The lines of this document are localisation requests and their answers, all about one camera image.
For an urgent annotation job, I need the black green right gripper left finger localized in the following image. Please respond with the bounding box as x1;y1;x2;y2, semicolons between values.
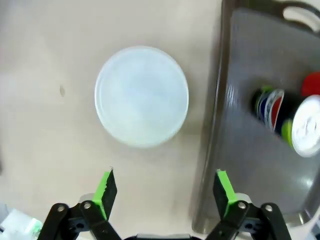
39;167;121;240

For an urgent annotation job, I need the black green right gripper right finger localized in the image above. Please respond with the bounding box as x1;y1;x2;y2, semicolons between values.
206;168;292;240

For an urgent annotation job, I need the black Pepsi drink can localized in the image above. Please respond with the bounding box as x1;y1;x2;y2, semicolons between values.
250;85;320;158

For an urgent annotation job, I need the grey plastic tray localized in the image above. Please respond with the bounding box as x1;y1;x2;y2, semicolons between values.
191;0;320;233

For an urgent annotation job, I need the white green packet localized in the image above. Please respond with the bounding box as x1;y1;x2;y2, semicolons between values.
0;203;43;240

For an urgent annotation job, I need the white bowl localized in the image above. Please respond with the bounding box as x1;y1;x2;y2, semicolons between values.
94;45;190;149

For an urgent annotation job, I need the red plastic cup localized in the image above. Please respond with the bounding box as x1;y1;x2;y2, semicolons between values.
300;71;320;98

